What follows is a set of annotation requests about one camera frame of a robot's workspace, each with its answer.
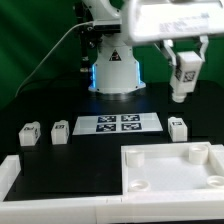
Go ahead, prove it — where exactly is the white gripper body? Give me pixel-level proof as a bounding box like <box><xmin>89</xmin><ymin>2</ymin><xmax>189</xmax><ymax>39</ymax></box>
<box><xmin>125</xmin><ymin>0</ymin><xmax>224</xmax><ymax>44</ymax></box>

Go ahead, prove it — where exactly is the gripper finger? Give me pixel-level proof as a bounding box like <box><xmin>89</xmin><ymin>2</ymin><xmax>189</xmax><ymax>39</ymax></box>
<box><xmin>197</xmin><ymin>35</ymin><xmax>209</xmax><ymax>61</ymax></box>
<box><xmin>160</xmin><ymin>39</ymin><xmax>177</xmax><ymax>67</ymax></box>

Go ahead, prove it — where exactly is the white square table top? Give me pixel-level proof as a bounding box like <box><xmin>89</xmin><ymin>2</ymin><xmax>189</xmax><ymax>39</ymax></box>
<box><xmin>121</xmin><ymin>142</ymin><xmax>224</xmax><ymax>194</ymax></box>

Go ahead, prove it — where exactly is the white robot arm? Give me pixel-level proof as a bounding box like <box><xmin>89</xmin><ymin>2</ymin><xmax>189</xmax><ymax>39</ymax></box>
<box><xmin>82</xmin><ymin>0</ymin><xmax>224</xmax><ymax>103</ymax></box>

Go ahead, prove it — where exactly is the white marker sheet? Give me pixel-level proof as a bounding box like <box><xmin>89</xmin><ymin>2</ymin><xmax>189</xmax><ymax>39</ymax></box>
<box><xmin>73</xmin><ymin>113</ymin><xmax>163</xmax><ymax>135</ymax></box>

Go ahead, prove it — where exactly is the black camera on stand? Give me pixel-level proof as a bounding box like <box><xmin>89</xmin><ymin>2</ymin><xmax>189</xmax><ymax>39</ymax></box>
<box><xmin>91</xmin><ymin>19</ymin><xmax>121</xmax><ymax>34</ymax></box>

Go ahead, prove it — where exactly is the white cable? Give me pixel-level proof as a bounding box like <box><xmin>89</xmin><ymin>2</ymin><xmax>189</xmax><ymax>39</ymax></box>
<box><xmin>14</xmin><ymin>21</ymin><xmax>95</xmax><ymax>98</ymax></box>

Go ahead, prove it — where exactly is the white front obstacle wall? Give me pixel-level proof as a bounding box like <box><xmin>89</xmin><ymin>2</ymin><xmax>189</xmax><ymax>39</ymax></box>
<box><xmin>0</xmin><ymin>189</ymin><xmax>224</xmax><ymax>224</ymax></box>

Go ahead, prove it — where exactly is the white obstacle wall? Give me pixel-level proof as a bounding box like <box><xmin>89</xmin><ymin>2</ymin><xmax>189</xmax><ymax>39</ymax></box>
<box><xmin>0</xmin><ymin>155</ymin><xmax>21</xmax><ymax>202</ymax></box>
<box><xmin>0</xmin><ymin>189</ymin><xmax>224</xmax><ymax>224</ymax></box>

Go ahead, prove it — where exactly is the white left obstacle wall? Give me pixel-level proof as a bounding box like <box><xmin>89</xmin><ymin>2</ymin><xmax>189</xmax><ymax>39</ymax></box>
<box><xmin>0</xmin><ymin>155</ymin><xmax>21</xmax><ymax>202</ymax></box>

